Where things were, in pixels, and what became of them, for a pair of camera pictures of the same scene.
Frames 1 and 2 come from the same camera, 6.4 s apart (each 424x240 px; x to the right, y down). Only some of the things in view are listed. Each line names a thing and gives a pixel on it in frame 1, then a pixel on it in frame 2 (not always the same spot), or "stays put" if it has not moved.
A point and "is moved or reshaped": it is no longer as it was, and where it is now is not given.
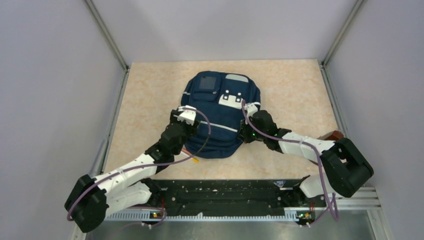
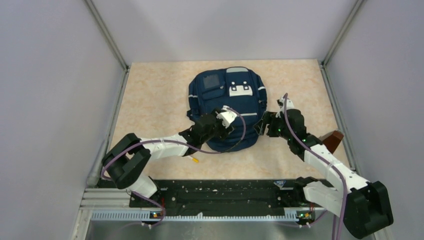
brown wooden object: (334, 135) stays put
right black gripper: (243, 134) to (269, 117)
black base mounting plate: (170, 195) stays put
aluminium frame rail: (348, 200) stays put
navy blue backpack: (219, 98) is moved or reshaped
